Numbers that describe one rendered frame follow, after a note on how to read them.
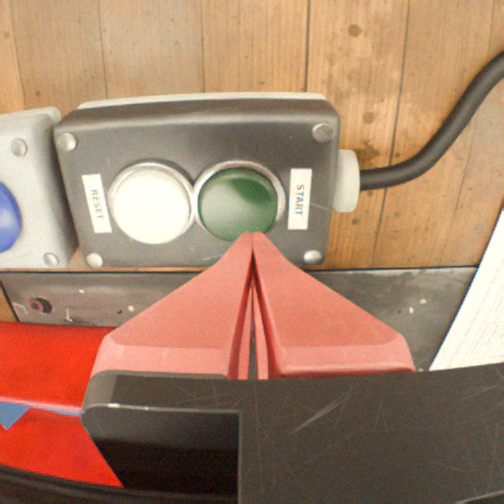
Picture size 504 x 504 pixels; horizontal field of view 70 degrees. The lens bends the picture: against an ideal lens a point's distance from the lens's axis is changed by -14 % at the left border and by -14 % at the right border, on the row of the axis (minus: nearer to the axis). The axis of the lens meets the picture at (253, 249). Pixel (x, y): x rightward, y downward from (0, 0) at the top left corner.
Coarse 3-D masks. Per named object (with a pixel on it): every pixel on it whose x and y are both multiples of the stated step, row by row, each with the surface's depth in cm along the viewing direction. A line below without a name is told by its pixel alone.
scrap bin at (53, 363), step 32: (0, 352) 21; (32, 352) 22; (64, 352) 22; (96, 352) 22; (0, 384) 19; (32, 384) 20; (64, 384) 20; (32, 416) 30; (64, 416) 30; (0, 448) 27; (32, 448) 27; (64, 448) 28; (96, 448) 28; (96, 480) 26
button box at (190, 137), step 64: (64, 128) 13; (128, 128) 14; (192, 128) 14; (256, 128) 14; (320, 128) 14; (448, 128) 16; (192, 192) 15; (320, 192) 15; (128, 256) 17; (192, 256) 17; (320, 256) 17
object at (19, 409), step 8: (0, 408) 25; (8, 408) 26; (16, 408) 27; (24, 408) 28; (40, 408) 28; (48, 408) 28; (0, 416) 25; (8, 416) 26; (16, 416) 27; (8, 424) 26
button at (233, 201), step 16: (224, 176) 14; (240, 176) 14; (256, 176) 14; (208, 192) 14; (224, 192) 14; (240, 192) 14; (256, 192) 14; (272, 192) 14; (208, 208) 15; (224, 208) 15; (240, 208) 15; (256, 208) 15; (272, 208) 15; (208, 224) 15; (224, 224) 15; (240, 224) 15; (256, 224) 15; (272, 224) 15; (224, 240) 16
